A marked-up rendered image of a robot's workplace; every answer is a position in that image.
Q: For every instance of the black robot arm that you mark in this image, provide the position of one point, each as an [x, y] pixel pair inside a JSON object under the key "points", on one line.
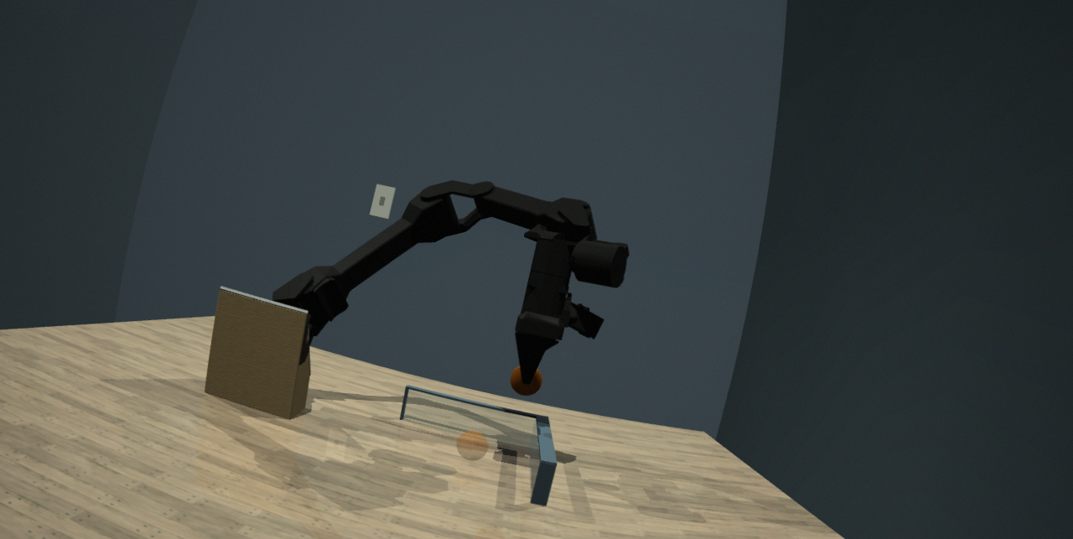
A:
{"points": [[564, 231]]}

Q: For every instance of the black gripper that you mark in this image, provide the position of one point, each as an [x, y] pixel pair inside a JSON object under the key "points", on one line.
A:
{"points": [[539, 324]]}

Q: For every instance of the translucent orange ball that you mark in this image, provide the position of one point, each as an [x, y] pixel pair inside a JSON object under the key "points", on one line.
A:
{"points": [[472, 445]]}

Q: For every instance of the orange-brown ball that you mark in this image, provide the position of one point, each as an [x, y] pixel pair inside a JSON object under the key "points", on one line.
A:
{"points": [[523, 389]]}

